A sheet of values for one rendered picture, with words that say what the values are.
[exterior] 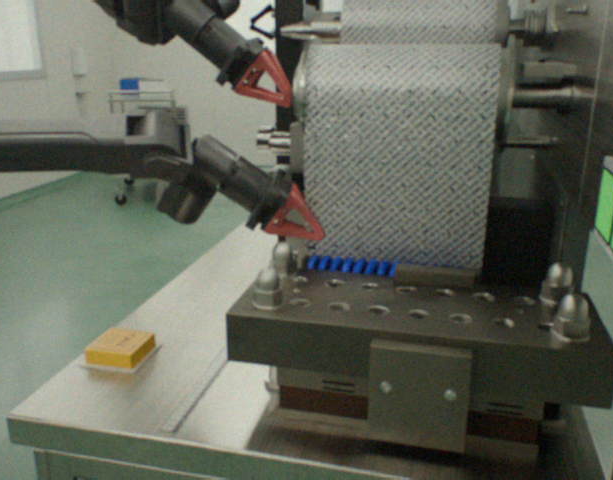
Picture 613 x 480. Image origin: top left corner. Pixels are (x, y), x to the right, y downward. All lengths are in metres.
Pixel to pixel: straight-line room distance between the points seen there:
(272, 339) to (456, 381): 0.20
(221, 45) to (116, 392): 0.47
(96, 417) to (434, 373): 0.39
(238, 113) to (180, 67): 0.80
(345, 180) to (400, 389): 0.29
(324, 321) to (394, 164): 0.24
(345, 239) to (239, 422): 0.28
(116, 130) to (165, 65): 6.29
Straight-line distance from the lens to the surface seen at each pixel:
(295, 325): 0.67
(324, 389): 0.71
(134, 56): 7.23
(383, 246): 0.82
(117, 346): 0.88
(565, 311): 0.67
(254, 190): 0.79
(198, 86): 6.92
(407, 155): 0.78
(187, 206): 0.84
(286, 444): 0.70
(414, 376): 0.65
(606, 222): 0.56
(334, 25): 1.08
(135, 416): 0.77
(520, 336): 0.67
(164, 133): 0.77
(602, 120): 0.65
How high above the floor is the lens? 1.31
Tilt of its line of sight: 18 degrees down
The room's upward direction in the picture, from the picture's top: straight up
